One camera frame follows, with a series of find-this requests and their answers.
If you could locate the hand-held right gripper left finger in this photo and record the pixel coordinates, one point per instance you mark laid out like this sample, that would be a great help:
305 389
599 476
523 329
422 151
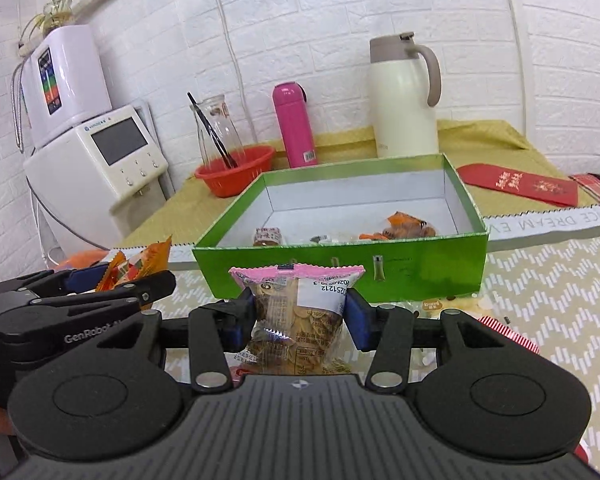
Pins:
242 327

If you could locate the clear orange snack packet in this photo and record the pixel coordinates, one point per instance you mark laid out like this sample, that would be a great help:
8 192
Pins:
405 226

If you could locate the glass carafe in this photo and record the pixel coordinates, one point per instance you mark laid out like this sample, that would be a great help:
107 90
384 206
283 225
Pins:
227 130

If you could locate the white-yellow snack packet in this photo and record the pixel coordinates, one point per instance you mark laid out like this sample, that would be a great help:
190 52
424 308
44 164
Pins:
437 305

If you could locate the white water purifier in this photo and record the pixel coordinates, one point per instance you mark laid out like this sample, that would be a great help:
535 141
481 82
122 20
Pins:
75 80

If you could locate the black chopsticks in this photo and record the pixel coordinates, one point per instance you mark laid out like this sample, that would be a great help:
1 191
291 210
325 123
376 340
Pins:
212 132

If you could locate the white wall conduit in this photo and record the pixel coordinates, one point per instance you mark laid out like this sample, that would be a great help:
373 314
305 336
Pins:
516 35

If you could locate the cream thermal jug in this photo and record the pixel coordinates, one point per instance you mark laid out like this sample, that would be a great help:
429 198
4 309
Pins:
405 105

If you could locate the orange stool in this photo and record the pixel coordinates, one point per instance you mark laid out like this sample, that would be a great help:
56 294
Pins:
82 259

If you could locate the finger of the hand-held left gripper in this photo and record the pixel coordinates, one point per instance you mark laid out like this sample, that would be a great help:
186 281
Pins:
87 277
152 285

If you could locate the yellow-green tablecloth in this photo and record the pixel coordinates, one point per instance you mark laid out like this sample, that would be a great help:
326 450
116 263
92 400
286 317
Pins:
480 142

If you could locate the white appliance with screen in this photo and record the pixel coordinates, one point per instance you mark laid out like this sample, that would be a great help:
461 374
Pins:
95 185

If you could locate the potted green plant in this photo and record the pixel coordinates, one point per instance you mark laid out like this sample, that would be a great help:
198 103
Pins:
60 7

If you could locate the red envelope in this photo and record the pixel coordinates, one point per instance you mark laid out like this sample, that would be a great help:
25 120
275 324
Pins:
520 183

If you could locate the pink thermos bottle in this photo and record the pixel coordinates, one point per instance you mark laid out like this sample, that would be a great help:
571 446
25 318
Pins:
295 125

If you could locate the small black-white snack packet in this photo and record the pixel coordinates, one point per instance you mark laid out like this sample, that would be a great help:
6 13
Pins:
325 239

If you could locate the green cardboard box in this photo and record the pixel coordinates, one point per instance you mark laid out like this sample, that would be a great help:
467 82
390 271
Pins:
430 270

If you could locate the red plastic bowl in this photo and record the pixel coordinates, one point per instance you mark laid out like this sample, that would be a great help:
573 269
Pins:
240 172

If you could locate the small brown snack packet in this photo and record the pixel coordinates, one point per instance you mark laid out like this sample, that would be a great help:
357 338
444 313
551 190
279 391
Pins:
267 236

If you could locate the red-white striped packet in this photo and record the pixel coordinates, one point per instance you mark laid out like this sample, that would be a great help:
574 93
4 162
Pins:
512 335

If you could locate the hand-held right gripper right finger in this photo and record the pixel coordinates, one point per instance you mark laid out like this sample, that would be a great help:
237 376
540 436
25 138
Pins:
357 325

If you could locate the pink-edged clear biscuit packet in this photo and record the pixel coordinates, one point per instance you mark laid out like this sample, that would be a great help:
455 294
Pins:
300 317

